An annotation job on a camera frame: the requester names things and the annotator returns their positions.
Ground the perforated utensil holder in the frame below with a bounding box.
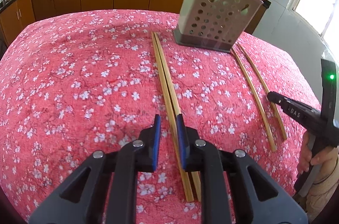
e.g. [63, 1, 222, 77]
[173, 0, 263, 53]

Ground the person's right hand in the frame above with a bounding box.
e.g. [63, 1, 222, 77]
[297, 132, 338, 180]

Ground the red floral tablecloth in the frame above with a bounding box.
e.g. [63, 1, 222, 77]
[1, 10, 320, 223]

